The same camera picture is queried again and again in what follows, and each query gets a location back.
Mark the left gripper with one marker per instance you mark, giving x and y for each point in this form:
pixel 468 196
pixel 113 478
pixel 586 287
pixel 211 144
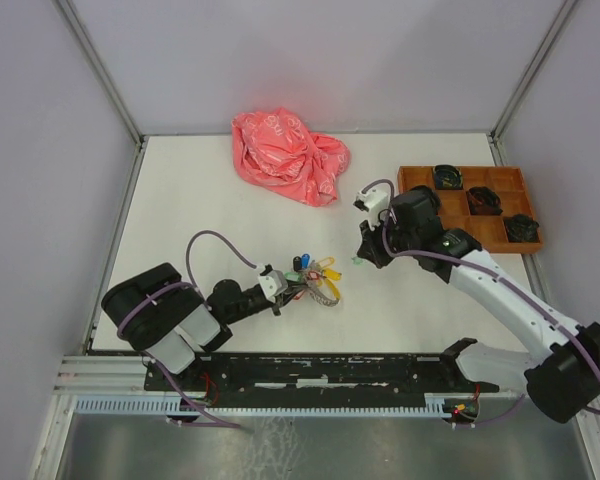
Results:
pixel 283 299

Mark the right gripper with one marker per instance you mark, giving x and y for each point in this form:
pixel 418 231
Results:
pixel 369 249

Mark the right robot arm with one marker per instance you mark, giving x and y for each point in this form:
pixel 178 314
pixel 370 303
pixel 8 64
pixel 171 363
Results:
pixel 559 369

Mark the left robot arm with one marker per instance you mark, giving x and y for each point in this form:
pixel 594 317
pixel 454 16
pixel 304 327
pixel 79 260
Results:
pixel 160 315

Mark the black coiled item left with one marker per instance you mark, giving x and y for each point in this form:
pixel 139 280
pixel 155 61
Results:
pixel 431 194

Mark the black coiled item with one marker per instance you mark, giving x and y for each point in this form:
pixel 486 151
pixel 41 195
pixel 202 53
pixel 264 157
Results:
pixel 521 228
pixel 431 194
pixel 447 177
pixel 483 201

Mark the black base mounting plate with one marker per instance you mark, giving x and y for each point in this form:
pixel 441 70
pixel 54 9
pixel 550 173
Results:
pixel 319 380

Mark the black coiled item top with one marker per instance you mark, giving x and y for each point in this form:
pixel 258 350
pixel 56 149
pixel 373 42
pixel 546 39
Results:
pixel 447 177

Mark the black coiled item middle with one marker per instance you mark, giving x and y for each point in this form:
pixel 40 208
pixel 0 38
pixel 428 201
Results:
pixel 483 201

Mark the crumpled pink plastic bag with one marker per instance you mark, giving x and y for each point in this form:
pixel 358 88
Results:
pixel 276 151

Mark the black coiled item right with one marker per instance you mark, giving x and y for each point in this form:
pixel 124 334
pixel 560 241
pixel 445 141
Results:
pixel 521 228

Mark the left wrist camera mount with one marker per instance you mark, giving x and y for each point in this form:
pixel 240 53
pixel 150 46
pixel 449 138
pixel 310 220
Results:
pixel 272 282

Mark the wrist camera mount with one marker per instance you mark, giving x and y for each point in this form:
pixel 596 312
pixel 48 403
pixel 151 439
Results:
pixel 272 282
pixel 374 202

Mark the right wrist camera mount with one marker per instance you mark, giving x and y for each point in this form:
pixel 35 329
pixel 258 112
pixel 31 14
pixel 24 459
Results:
pixel 374 202

